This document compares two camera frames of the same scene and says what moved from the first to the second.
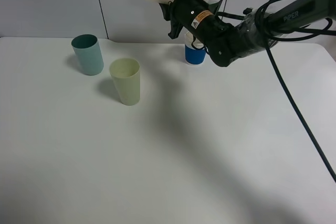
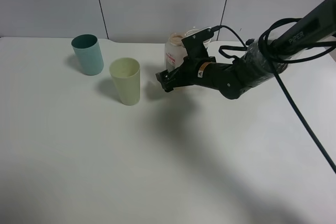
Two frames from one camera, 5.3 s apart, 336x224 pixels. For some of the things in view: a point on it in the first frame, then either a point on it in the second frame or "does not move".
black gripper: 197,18 to 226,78
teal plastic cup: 87,49 does not move
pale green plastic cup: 126,74 does not move
